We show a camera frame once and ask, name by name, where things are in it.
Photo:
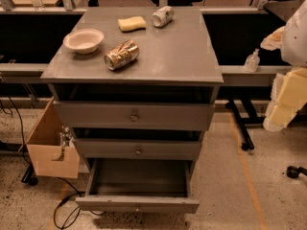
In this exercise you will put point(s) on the cardboard box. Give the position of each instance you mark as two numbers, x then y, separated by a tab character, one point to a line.
49	156

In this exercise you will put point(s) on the silver crushed can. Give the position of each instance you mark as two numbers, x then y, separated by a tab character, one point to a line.
163	16

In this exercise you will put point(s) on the grey top drawer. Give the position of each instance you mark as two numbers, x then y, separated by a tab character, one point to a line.
169	116

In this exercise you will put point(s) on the grey drawer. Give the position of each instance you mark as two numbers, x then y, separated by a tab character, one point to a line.
137	149
141	186
169	116

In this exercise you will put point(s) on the black chair caster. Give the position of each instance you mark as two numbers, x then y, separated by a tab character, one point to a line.
294	172

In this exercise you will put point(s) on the white paper bowl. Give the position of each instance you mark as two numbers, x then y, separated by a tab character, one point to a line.
84	41

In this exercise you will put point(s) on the black table leg frame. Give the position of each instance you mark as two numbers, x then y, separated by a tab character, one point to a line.
252	119

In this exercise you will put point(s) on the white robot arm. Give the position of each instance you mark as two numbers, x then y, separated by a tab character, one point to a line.
294	41

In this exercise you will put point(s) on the grey drawer cabinet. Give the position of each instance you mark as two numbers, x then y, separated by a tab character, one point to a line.
176	65

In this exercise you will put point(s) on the yellow sponge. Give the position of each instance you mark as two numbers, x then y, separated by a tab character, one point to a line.
132	24

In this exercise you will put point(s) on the grey bottom drawer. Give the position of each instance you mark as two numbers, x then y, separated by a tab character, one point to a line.
141	186

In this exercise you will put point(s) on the grey middle drawer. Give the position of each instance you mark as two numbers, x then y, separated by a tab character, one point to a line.
137	149

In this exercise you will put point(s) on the brown soda can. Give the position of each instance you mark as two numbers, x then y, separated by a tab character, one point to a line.
121	55

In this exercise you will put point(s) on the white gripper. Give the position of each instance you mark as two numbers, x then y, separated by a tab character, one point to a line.
295	42

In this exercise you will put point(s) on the clear sanitizer pump bottle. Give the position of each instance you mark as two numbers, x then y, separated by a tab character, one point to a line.
252	61

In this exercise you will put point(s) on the crumpled wrappers in box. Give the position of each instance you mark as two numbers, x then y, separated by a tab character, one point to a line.
65	136

